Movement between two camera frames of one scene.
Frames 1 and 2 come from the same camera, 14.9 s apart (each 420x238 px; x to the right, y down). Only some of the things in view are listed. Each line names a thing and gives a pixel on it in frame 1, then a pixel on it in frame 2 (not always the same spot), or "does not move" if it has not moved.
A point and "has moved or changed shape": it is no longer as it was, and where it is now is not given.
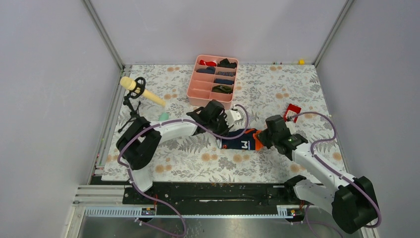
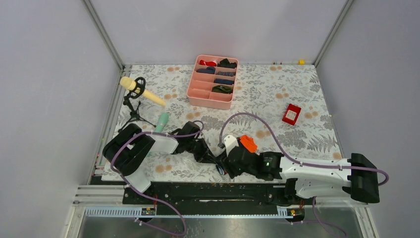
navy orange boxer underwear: (250, 139) has moved or changed shape
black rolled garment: (225, 63) does not move
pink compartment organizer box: (213, 78) does not move
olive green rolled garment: (222, 89) does not move
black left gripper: (226, 125) → (204, 155)
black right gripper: (265, 142) → (229, 168)
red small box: (291, 110) does not move
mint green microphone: (164, 116) does not move
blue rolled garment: (224, 81) does not move
